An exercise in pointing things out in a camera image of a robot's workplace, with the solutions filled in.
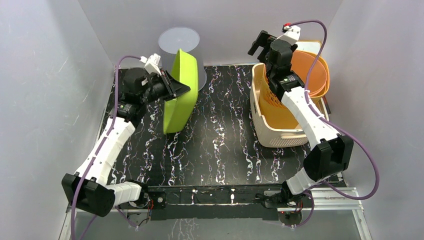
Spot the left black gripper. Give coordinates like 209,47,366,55
140,70,191,106

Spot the green plastic tub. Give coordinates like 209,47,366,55
163,49,199,134

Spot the grey plastic bucket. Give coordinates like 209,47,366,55
158,27,207,90

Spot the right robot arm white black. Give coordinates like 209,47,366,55
248,29,354,208

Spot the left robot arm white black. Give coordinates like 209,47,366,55
61,68,198,217

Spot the orange plastic bucket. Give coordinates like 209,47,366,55
290,50,329,97

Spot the yellow slatted plastic basket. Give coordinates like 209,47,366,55
257,49,331,131

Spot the cream perforated laundry basket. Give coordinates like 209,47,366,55
249,63,309,148

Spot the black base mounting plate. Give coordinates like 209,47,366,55
117,185,315,222

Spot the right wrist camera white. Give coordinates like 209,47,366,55
279,23,301,45

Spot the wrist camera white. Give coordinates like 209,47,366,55
279,23,301,45
139,53,162,76

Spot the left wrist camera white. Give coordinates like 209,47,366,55
139,53,162,76

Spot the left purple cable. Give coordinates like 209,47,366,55
70,54,143,240

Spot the aluminium frame rail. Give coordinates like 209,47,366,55
58,188,373,240

